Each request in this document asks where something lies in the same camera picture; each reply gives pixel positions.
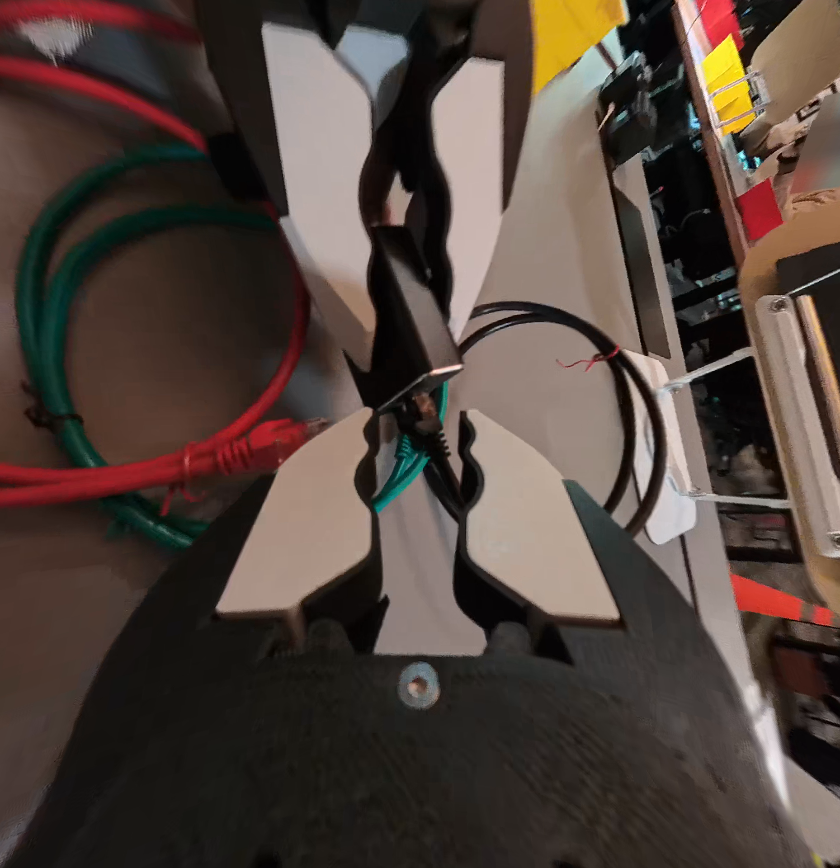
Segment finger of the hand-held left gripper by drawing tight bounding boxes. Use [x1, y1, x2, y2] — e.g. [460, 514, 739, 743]
[260, 22, 399, 409]
[403, 56, 508, 338]

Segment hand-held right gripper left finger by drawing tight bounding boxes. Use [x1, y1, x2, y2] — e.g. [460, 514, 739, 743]
[215, 409, 388, 653]

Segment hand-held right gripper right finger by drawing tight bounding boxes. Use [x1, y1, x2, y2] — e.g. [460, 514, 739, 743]
[453, 409, 624, 652]

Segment black network splitter box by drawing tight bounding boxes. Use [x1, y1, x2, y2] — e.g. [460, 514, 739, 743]
[368, 226, 466, 416]

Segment black network cable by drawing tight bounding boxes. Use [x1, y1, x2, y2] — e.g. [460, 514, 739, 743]
[393, 302, 667, 538]

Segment yellow plastic bin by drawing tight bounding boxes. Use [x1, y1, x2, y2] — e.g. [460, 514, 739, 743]
[530, 0, 629, 97]

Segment red network cable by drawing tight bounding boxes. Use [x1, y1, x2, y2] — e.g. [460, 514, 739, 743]
[0, 0, 330, 511]

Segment green network cable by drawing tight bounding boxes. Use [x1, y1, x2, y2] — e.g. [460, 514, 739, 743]
[16, 144, 451, 550]

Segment white metal stand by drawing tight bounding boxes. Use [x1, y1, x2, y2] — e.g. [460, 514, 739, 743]
[627, 293, 840, 558]

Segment black electronic device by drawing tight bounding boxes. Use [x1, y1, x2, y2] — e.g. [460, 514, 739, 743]
[598, 53, 673, 165]

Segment red twist tie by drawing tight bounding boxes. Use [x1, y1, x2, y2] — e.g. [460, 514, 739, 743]
[557, 346, 622, 374]

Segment small yellow bin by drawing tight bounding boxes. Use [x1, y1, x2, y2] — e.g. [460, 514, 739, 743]
[702, 33, 758, 138]

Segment black twist tie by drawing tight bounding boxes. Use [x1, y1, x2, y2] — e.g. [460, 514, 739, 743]
[23, 383, 83, 429]

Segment red plastic bin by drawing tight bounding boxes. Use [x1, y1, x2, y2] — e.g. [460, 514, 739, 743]
[734, 178, 785, 243]

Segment wooden board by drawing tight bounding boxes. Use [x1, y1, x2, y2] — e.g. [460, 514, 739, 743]
[737, 203, 840, 614]

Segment black panel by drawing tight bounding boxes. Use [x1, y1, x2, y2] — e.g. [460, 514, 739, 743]
[774, 234, 840, 415]

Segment dark desk cable flap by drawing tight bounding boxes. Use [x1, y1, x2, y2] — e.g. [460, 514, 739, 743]
[611, 161, 673, 362]

